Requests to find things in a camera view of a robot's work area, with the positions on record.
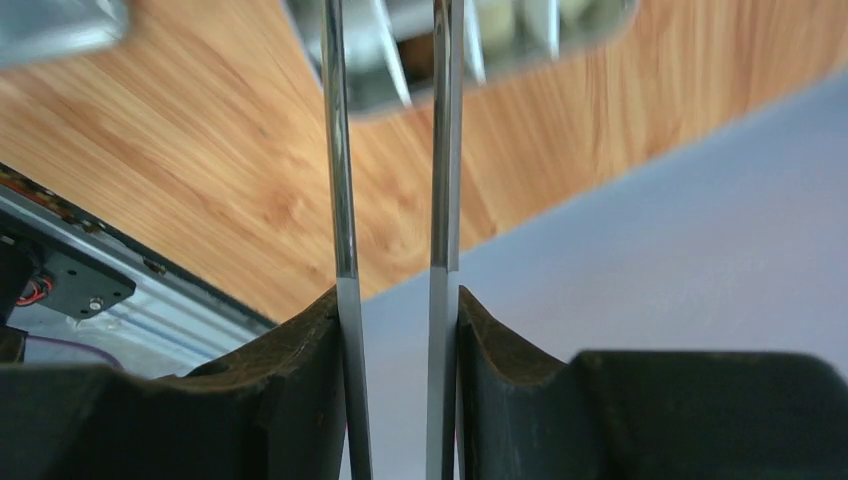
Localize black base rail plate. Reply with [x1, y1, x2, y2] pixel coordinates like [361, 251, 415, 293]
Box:
[1, 166, 273, 378]

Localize silver tin lid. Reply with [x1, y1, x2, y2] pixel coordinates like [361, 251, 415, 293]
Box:
[1, 0, 131, 70]

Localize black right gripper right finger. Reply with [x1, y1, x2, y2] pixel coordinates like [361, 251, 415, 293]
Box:
[458, 289, 847, 479]

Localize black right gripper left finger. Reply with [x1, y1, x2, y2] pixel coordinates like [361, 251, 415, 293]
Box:
[1, 290, 346, 479]

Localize steel tongs with white hinge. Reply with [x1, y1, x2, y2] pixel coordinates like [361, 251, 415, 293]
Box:
[321, 1, 465, 479]

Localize divided silver tin box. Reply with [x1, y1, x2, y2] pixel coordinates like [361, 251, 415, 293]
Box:
[283, 0, 641, 122]

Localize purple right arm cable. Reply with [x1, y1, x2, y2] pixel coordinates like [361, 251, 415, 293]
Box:
[23, 334, 125, 371]

